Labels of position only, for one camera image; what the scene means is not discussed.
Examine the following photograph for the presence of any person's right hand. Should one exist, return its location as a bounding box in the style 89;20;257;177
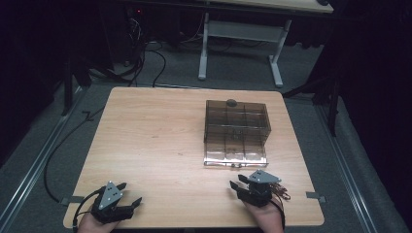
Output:
243;199;286;233

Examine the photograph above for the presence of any metal floor rail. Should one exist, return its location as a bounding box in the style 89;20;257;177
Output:
0;86;86;229
314;102;379;233

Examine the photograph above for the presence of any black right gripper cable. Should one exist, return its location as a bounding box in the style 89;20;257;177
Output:
271;199;287;231

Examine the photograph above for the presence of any bundle of brown wires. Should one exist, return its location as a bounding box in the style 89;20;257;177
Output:
269;182;292;201

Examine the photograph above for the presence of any brown transparent drawer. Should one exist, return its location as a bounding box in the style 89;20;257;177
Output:
203;142;270;169

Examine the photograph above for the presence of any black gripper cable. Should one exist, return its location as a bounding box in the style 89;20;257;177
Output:
271;199;287;231
72;189;99;233

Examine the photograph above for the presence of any brown transparent drawer box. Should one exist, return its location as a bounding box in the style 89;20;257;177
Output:
203;99;272;163

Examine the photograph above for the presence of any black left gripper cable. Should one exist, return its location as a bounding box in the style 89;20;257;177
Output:
72;189;99;233

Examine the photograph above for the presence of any person's left hand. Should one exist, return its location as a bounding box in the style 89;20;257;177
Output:
77;212;121;233

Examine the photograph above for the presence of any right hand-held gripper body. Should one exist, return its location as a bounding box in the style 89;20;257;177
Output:
237;169;283;209

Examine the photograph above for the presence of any long black floor cable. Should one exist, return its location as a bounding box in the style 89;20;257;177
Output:
43;106;108;204

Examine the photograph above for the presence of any tangle of black cables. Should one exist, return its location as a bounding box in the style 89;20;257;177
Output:
111;14;168;89

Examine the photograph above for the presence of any black metal stand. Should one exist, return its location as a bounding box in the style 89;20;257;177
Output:
60;56;94;117
282;72;342;138

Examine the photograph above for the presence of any white-framed desk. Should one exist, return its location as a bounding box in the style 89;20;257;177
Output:
181;0;334;89

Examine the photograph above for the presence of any grey table bracket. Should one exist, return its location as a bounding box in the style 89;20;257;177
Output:
59;195;86;207
305;190;327;204

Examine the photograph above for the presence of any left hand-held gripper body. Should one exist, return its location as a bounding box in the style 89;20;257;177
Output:
90;181;135;224

